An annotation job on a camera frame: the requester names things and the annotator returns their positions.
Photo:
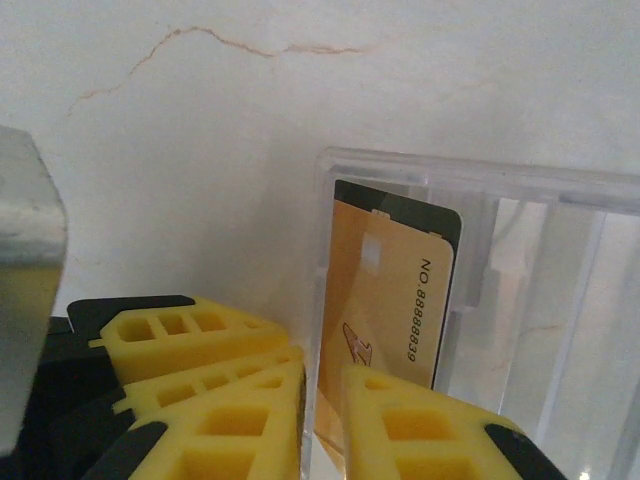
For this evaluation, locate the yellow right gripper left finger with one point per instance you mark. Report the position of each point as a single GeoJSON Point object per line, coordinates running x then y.
{"type": "Point", "coordinates": [215, 445]}

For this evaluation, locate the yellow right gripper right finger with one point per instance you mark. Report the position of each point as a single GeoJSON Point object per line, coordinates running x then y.
{"type": "Point", "coordinates": [425, 440]}

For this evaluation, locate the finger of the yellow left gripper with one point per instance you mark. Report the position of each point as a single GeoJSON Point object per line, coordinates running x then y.
{"type": "Point", "coordinates": [200, 340]}
{"type": "Point", "coordinates": [200, 387]}

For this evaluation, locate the gold credit card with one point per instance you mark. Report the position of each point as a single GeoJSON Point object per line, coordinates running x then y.
{"type": "Point", "coordinates": [380, 300]}

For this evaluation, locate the clear acrylic card box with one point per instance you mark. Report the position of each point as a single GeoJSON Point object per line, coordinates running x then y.
{"type": "Point", "coordinates": [550, 300]}

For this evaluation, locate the gold numbered card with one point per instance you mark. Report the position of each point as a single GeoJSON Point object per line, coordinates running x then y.
{"type": "Point", "coordinates": [410, 210]}

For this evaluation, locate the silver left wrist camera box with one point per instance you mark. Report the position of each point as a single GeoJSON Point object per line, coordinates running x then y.
{"type": "Point", "coordinates": [30, 225]}

